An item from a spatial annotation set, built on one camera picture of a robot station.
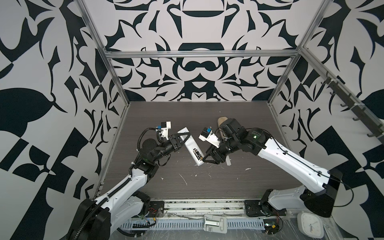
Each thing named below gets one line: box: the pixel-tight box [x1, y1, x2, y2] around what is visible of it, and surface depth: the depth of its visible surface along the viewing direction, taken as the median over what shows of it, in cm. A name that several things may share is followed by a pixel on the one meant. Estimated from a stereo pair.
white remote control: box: [177, 126, 205, 167], surface depth 70 cm
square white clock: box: [297, 211, 324, 239], surface depth 69 cm
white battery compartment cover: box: [225, 155, 232, 166], surface depth 91 cm
